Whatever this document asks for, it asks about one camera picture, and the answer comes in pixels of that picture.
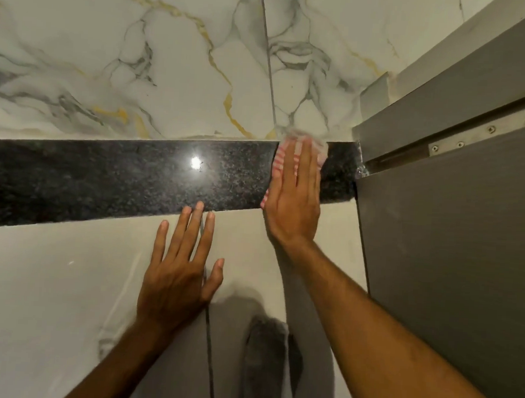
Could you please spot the person's right hand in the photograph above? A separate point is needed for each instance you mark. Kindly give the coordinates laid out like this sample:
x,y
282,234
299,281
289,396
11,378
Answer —
x,y
292,212

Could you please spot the person's left hand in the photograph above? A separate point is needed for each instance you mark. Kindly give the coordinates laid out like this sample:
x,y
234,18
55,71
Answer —
x,y
172,289

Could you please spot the person's left little finger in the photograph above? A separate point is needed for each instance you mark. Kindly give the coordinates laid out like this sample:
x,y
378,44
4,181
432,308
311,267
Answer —
x,y
159,242

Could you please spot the person's left middle finger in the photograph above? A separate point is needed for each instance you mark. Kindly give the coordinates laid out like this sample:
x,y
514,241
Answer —
x,y
192,232

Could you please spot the person's right fingers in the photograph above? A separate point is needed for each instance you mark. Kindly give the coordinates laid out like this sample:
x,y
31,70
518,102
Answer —
x,y
302,168

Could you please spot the person's left thumb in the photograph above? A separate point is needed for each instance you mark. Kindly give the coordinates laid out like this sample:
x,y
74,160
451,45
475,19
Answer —
x,y
213,279

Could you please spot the pink striped cleaning cloth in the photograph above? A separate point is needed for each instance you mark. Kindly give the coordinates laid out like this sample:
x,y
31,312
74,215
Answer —
x,y
279,158

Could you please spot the person's right forearm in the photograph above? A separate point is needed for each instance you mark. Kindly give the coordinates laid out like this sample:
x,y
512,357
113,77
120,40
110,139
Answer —
x,y
369,341

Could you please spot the person's left forearm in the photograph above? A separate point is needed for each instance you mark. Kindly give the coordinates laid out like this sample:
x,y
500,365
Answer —
x,y
119,365

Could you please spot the black granite strip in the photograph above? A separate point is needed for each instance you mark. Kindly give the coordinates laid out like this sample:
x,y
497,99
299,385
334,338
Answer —
x,y
113,178

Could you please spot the silver metal hinge plate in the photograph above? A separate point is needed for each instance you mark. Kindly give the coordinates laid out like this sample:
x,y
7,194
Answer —
x,y
475,135

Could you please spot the grey door panel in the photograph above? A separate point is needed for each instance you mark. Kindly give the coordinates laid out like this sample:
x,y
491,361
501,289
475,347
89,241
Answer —
x,y
453,270

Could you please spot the grey door frame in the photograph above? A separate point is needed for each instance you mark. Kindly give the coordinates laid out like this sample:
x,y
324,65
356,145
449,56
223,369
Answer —
x,y
465,80

